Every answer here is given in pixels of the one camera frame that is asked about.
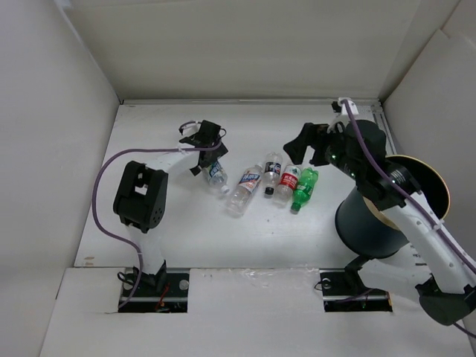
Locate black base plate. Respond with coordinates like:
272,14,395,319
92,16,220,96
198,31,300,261
314,269,393,312
118,269,190,314

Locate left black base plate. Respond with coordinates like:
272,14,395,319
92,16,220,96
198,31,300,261
118,269,190,314

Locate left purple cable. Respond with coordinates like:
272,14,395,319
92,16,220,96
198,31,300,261
91,120,224,309

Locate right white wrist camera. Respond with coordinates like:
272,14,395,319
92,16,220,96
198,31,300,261
331,97,358,126

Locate clear bottle black label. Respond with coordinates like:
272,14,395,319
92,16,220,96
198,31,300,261
263,152,283,196

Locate clear bottle red label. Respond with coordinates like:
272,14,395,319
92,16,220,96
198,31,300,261
273,164,302,207

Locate dark bin with gold rim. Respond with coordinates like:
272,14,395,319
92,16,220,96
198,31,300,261
335,155,451,259

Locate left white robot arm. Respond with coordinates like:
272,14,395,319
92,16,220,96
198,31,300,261
113,120,228,295

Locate clear bottle blue orange label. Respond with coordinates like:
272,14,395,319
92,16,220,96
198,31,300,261
225,162,263,218

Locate green plastic bottle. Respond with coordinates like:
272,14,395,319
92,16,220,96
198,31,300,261
291,167,319,213

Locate clear bottle green blue label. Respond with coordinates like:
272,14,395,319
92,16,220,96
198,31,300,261
202,161,230,195

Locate purple cable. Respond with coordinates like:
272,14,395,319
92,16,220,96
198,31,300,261
341,100,476,339
91,120,224,309

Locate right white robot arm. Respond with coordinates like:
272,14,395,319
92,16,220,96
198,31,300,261
283,120,475,326

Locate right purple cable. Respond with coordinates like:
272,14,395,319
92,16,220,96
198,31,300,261
341,100,476,339

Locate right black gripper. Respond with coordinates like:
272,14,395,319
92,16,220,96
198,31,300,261
283,120,364,181

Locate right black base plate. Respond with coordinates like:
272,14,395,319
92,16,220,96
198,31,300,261
314,269,393,312

